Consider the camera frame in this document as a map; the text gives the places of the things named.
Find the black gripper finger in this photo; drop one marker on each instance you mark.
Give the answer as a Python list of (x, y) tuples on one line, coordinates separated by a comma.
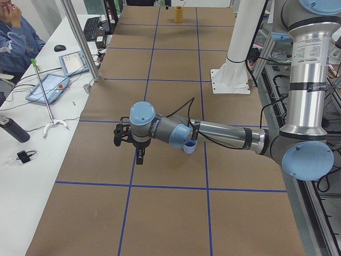
[(140, 156)]

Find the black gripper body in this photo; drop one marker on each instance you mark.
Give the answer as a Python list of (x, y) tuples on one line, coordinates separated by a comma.
[(139, 146)]

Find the blue plastic cup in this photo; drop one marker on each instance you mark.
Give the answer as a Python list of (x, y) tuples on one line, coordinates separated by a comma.
[(190, 146)]

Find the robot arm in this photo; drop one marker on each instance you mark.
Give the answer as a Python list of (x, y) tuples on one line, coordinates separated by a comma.
[(299, 147)]

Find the yellow-brown cylindrical cup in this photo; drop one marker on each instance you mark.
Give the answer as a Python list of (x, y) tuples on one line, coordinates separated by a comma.
[(178, 14)]

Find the small metal cylinder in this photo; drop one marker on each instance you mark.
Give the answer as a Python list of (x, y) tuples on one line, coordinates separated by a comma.
[(87, 88)]

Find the near teach pendant tablet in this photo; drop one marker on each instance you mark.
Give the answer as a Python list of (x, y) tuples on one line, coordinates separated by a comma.
[(53, 84)]

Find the teach pendant tablet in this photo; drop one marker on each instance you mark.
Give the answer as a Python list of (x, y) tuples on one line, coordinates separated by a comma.
[(73, 63), (53, 84)]

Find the far teach pendant tablet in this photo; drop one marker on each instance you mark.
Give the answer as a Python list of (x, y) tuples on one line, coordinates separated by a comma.
[(73, 63)]

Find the white central pillar with base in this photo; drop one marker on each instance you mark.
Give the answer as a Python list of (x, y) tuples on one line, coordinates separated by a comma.
[(232, 76)]

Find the dark water bottle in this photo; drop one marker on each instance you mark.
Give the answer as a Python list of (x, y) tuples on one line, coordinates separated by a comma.
[(14, 129)]

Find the black computer mouse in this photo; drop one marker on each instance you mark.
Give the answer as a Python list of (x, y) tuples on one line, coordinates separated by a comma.
[(59, 48)]

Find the black keyboard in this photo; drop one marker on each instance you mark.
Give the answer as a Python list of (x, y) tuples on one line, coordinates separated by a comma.
[(90, 28)]

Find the reacher grabber stick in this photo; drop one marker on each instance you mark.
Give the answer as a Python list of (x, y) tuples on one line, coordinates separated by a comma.
[(53, 122)]

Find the person in blue hoodie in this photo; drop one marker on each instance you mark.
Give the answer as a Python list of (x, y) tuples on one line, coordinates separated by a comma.
[(19, 41)]

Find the small black device with cable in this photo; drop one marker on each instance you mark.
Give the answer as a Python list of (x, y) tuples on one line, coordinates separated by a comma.
[(25, 156)]

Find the aluminium frame post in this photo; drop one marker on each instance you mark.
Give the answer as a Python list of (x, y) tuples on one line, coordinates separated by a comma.
[(80, 37)]

